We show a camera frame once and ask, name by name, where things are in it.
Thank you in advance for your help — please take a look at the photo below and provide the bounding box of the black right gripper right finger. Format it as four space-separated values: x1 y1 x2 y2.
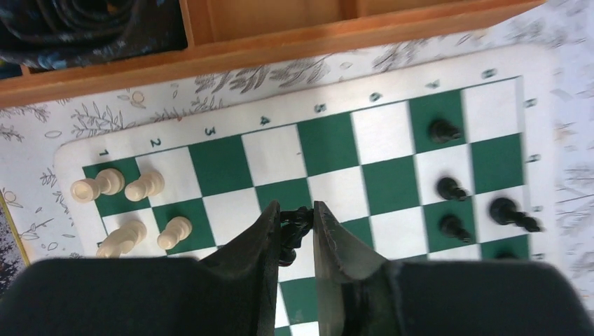
313 201 593 335

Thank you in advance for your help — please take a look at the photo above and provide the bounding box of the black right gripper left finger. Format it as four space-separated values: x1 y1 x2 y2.
1 201 281 335

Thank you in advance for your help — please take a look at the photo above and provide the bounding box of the green white chess board mat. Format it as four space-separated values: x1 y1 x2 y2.
53 43 560 336

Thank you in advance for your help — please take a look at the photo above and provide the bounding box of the white chess pieces row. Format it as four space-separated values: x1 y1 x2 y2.
70 168 193 258

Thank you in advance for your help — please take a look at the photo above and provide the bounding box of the black bishop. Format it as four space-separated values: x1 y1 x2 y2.
429 119 462 144

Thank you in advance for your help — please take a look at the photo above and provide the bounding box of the gold metal tin box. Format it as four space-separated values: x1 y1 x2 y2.
1 190 30 297

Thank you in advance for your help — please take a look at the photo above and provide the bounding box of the floral table cloth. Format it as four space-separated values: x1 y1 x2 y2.
1 1 593 310

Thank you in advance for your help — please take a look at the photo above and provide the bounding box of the orange wooden compartment tray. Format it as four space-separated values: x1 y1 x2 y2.
1 0 538 107

